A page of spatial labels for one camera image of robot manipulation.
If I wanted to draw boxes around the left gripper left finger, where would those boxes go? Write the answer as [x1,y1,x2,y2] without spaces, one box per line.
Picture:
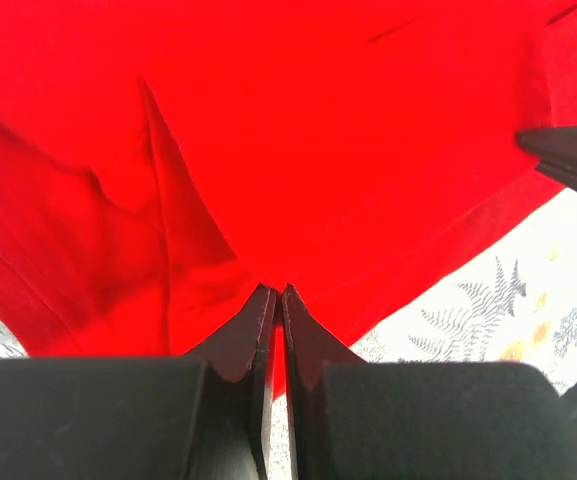
[0,286,276,479]

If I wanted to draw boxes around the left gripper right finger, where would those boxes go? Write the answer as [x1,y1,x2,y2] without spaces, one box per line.
[282,287,577,479]

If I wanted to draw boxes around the red t shirt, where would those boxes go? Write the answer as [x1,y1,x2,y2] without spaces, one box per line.
[0,0,577,401]

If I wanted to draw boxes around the floral table mat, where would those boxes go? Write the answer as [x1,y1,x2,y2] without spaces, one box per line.
[0,192,577,479]

